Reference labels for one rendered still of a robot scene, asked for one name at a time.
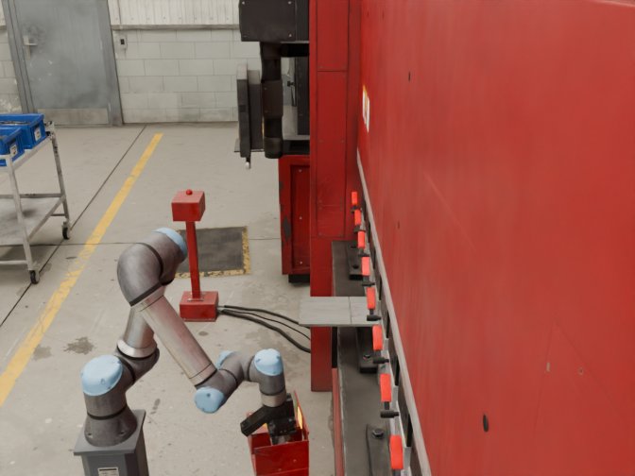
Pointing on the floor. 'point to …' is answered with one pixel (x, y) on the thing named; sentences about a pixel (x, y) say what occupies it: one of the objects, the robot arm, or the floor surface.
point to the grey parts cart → (30, 207)
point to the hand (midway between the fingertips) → (274, 453)
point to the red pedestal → (203, 307)
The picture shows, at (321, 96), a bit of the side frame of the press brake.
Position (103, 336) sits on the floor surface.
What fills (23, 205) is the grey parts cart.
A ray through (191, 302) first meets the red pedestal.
